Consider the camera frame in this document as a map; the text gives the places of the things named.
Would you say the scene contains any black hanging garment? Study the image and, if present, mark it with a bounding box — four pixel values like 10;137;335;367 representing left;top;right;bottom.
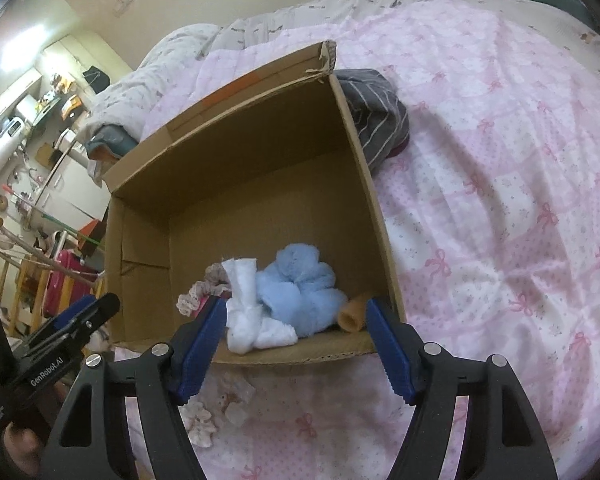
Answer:
82;66;111;96

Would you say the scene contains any clear plastic bag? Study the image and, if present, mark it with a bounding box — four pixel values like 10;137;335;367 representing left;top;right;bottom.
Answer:
215;379;256;407

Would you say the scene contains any grey printed duvet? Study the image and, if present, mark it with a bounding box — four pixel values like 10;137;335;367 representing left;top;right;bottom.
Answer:
80;0;456;136

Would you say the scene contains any white water heater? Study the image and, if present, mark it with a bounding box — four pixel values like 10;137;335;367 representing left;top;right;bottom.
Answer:
0;117;28;171

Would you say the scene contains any pink bow-print blanket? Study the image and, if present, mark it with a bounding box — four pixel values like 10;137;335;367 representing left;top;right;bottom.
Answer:
112;0;600;480

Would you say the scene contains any blue-grey pillow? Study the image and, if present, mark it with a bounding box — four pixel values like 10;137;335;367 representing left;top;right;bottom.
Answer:
86;122;137;162

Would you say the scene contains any person's left hand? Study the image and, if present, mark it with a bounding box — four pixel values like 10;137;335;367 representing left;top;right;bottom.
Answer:
2;422;51;467

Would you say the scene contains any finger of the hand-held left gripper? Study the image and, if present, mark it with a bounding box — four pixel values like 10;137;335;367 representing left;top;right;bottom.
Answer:
55;295;98;333
67;292;122;344

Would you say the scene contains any white sock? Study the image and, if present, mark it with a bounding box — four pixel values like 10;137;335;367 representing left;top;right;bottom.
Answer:
221;257;298;356

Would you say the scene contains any pink suitcase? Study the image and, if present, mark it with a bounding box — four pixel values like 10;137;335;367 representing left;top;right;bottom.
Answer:
42;247;100;318

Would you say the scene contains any beige lace scrunchie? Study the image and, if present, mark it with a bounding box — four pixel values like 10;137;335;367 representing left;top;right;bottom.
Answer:
180;402;220;448
176;262;231;317

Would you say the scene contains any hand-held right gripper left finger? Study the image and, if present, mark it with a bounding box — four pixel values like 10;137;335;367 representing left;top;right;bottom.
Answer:
40;296;228;480

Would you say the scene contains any grey striped cloth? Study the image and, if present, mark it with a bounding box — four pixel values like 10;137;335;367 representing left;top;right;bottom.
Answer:
335;69;411;176

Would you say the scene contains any brown sock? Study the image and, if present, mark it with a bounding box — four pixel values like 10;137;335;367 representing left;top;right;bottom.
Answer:
336;292;371;335

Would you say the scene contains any brown cardboard box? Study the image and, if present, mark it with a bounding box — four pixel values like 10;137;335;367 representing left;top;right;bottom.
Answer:
101;40;408;365

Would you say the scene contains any blue fluffy sock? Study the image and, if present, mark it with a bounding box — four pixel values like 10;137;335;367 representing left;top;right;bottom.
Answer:
256;243;348;338

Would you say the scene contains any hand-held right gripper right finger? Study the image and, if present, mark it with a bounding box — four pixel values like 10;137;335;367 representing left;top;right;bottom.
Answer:
365;299;561;480

